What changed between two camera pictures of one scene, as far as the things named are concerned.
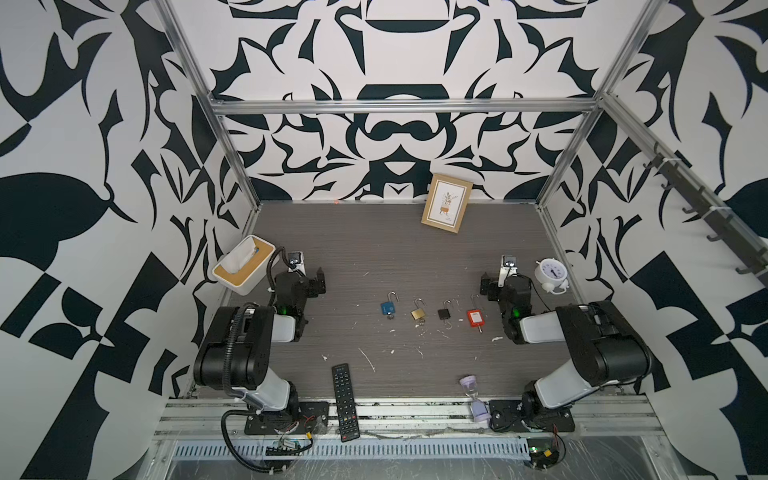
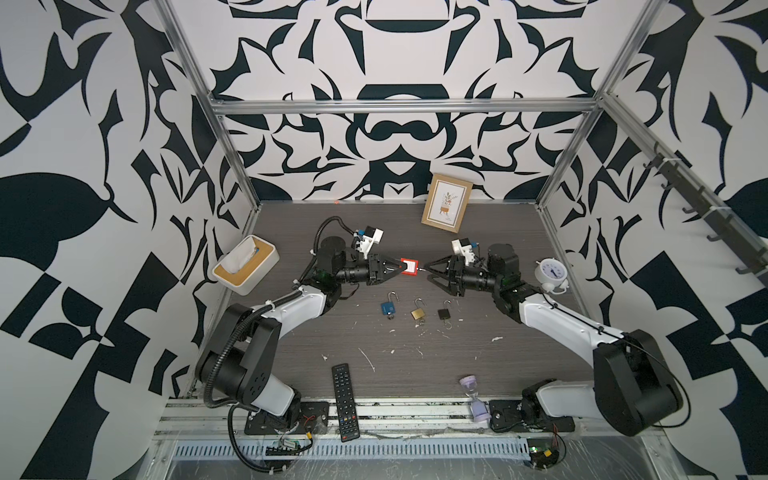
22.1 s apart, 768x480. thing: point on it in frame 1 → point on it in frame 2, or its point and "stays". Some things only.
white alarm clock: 551,274 stays
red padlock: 475,314 → 412,266
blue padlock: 389,308 stays
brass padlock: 418,312 stays
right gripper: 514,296 → 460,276
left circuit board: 288,447 stays
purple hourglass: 478,406 stays
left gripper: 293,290 → 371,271
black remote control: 346,414 stays
